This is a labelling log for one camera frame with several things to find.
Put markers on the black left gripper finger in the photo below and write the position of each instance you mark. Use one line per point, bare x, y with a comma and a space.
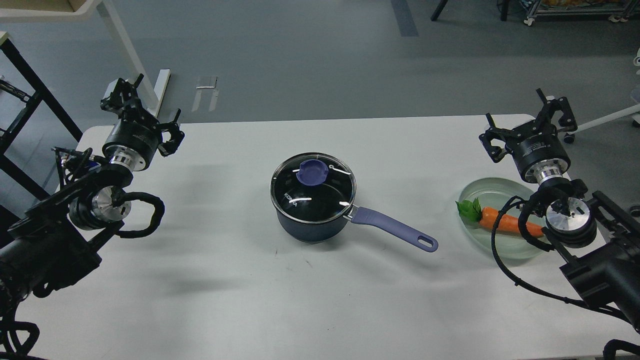
121, 98
176, 135

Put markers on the glass lid purple knob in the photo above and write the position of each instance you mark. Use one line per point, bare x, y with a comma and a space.
313, 188

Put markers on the translucent green plate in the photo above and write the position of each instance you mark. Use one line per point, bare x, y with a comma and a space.
495, 192

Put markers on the black metal rack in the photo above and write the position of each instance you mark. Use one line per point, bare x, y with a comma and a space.
30, 102

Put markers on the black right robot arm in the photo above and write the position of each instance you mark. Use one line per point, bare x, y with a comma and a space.
597, 239

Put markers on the white table frame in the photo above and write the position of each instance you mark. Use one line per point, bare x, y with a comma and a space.
152, 90

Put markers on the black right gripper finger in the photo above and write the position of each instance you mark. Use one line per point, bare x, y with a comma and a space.
499, 142
555, 116

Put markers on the orange toy carrot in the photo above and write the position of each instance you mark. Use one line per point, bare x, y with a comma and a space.
481, 219

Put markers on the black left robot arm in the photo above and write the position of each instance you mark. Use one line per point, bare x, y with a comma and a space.
56, 244

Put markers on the metal wheeled cart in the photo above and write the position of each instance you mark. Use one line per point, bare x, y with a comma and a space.
614, 11

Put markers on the dark blue saucepan purple handle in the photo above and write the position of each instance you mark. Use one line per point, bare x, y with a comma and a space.
315, 233

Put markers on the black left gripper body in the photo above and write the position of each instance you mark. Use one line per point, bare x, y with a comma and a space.
131, 145

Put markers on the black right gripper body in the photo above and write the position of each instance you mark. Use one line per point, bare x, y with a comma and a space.
538, 154

